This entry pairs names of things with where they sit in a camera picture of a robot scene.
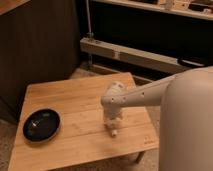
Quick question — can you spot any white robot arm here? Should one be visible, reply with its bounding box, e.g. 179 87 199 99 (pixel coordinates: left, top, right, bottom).
101 66 213 171

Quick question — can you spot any dark wooden cabinet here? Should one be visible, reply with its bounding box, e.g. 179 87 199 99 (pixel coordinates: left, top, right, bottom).
0 0 79 123

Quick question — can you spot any white plastic bottle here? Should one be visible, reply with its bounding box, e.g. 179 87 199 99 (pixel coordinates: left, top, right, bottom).
106 120 119 137

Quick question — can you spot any metal pole stand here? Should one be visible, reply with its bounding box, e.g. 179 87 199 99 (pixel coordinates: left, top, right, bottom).
86 0 94 41

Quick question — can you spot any long grey metal case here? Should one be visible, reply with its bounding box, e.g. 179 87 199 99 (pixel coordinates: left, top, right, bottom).
79 36 208 75

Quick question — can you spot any wooden shelf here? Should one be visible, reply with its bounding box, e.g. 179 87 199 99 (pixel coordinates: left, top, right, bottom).
94 0 213 21

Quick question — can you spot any wooden table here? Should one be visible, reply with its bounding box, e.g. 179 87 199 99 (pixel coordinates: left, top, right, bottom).
8 73 158 171

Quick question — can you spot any black ceramic bowl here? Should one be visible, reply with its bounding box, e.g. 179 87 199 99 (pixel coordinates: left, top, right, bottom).
23 109 60 142

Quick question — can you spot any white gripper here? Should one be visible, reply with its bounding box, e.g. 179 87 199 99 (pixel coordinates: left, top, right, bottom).
103 107 123 127

